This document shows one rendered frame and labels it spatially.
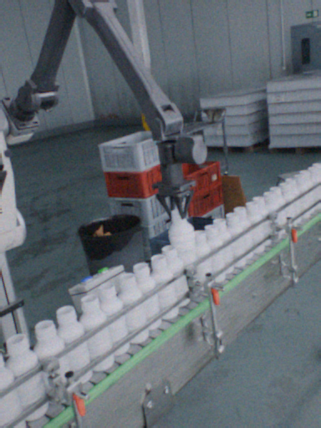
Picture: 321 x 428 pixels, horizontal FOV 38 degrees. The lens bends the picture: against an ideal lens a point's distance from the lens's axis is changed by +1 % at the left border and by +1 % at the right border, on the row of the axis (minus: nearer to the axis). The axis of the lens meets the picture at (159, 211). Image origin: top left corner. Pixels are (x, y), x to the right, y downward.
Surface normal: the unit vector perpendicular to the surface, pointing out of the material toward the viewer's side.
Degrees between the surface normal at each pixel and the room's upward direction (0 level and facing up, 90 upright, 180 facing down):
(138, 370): 90
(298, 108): 90
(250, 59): 90
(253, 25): 90
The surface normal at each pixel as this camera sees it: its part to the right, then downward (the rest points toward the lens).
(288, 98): -0.62, 0.30
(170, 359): 0.76, 0.09
